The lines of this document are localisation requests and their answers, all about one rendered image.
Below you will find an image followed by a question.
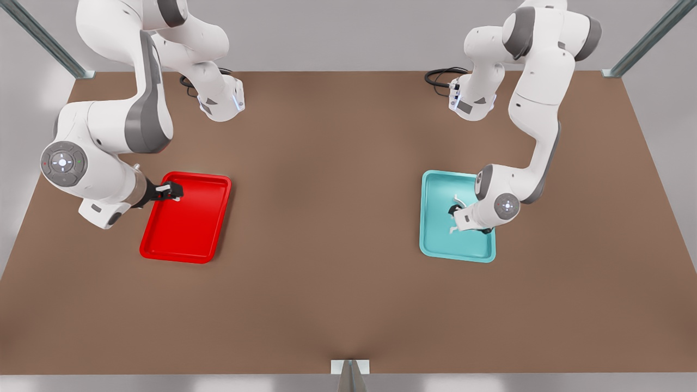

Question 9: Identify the teal rectangular tray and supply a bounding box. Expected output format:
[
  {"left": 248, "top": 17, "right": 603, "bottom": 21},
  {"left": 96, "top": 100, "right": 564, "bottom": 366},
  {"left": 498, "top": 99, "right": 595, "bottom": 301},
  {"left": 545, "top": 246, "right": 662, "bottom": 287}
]
[{"left": 419, "top": 170, "right": 497, "bottom": 264}]

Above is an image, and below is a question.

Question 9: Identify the red rectangular tray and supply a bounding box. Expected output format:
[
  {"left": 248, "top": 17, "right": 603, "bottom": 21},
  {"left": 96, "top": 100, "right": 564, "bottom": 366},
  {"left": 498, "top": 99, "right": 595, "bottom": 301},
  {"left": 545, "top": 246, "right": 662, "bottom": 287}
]
[{"left": 139, "top": 171, "right": 233, "bottom": 265}]

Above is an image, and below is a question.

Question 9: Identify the black cable loop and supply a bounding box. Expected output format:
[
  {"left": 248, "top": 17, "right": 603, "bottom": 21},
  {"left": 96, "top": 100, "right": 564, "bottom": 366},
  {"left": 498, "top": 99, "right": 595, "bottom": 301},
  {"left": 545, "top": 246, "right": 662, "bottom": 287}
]
[
  {"left": 424, "top": 67, "right": 470, "bottom": 99},
  {"left": 179, "top": 68, "right": 234, "bottom": 99}
]

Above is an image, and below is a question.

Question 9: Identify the silver frame post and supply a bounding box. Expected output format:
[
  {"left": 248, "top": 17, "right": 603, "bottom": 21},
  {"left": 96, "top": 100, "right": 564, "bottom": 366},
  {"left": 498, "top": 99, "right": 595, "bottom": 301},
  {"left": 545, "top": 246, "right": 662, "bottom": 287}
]
[
  {"left": 331, "top": 359, "right": 371, "bottom": 392},
  {"left": 601, "top": 0, "right": 697, "bottom": 78},
  {"left": 0, "top": 0, "right": 96, "bottom": 80}
]

